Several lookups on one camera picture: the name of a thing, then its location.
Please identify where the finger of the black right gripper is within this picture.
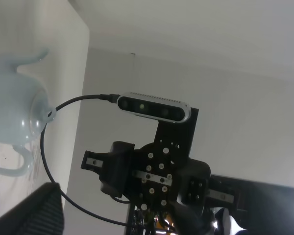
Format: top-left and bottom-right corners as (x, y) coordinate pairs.
(177, 159), (211, 206)
(99, 141), (135, 198)

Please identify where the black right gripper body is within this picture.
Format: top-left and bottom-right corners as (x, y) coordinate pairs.
(81, 143), (237, 217)

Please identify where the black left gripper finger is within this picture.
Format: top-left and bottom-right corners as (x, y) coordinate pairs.
(0, 183), (64, 235)

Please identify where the light blue porcelain teapot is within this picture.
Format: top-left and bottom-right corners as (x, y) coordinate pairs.
(0, 48), (57, 177)

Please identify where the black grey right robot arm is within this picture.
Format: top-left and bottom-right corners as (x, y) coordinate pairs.
(81, 141), (294, 235)

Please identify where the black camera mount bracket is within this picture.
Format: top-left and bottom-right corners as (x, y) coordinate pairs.
(154, 108), (199, 166)

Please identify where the silver depth camera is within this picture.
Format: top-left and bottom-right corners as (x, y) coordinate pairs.
(117, 92), (192, 123)

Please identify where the black camera cable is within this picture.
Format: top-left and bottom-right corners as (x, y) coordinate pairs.
(40, 94), (129, 227)

